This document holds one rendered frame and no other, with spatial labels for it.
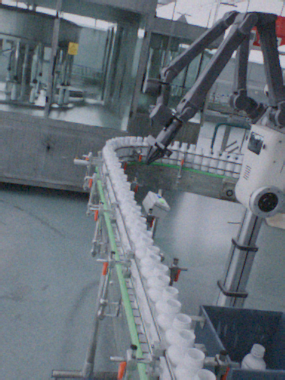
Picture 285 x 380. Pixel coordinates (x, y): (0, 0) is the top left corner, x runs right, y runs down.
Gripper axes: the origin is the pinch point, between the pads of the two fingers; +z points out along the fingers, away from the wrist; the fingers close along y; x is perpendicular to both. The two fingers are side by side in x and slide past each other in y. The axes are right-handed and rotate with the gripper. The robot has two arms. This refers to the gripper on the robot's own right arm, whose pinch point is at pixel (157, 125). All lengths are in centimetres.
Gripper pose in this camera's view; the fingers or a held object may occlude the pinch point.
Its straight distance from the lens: 213.3
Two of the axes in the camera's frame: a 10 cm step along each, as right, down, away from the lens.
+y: -9.7, -1.3, -2.1
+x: 1.6, 3.3, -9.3
